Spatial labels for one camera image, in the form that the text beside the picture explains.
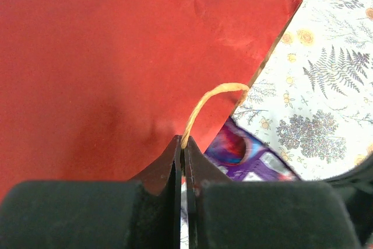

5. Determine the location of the purple snack packet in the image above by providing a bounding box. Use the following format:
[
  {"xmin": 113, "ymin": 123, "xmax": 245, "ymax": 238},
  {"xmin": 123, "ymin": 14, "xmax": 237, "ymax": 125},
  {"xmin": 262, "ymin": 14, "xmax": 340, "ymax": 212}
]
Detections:
[{"xmin": 204, "ymin": 117, "xmax": 301, "ymax": 181}]

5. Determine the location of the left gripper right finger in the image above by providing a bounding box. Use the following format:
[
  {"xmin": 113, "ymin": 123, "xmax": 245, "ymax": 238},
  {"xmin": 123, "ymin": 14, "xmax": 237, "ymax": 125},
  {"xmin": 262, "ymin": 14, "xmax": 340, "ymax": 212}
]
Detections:
[{"xmin": 183, "ymin": 139, "xmax": 362, "ymax": 248}]

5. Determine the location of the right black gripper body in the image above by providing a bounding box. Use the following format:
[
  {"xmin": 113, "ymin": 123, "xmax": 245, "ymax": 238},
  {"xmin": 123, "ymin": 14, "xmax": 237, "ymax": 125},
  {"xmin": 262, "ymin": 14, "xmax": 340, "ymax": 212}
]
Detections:
[{"xmin": 326, "ymin": 153, "xmax": 372, "ymax": 246}]

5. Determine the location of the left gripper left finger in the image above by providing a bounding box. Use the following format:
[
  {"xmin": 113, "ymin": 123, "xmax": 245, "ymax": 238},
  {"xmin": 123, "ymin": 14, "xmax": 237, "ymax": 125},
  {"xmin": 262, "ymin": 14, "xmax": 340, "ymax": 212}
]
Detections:
[{"xmin": 1, "ymin": 136, "xmax": 181, "ymax": 248}]

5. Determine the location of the red brown paper bag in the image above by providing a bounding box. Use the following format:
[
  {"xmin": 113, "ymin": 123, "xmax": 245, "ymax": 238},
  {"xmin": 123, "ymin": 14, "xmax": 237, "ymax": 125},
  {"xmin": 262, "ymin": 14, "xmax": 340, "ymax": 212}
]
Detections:
[{"xmin": 1, "ymin": 0, "xmax": 302, "ymax": 195}]

